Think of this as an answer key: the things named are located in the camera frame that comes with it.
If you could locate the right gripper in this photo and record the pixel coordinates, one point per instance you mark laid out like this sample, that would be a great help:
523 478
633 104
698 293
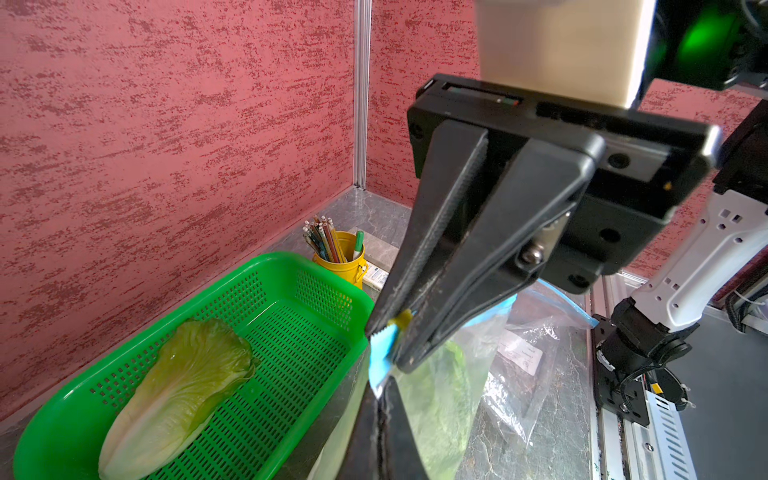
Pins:
570 191

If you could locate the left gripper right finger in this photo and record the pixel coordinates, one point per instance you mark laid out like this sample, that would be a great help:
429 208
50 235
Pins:
401 460

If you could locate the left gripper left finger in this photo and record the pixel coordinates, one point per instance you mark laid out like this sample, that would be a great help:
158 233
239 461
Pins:
362 458

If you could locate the chinese cabbage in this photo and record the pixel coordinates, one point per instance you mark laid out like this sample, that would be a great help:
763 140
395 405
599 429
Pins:
438 402
201 365

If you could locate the clear zipper bag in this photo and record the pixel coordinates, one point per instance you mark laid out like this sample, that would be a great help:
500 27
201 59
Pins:
530 343
478 340

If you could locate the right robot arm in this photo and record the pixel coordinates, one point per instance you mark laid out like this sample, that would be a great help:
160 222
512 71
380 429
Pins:
713 44

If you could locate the chinese cabbage back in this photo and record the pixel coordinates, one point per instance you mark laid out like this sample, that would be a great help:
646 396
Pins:
201 365

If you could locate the white blue small box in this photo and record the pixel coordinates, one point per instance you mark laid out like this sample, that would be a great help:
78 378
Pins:
375 277

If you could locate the green plastic basket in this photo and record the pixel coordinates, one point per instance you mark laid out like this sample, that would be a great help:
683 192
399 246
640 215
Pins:
305 326

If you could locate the yellow pencil cup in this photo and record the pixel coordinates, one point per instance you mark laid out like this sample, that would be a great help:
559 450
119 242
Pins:
355 267

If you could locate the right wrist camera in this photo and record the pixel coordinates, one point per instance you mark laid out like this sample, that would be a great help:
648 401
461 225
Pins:
586 50

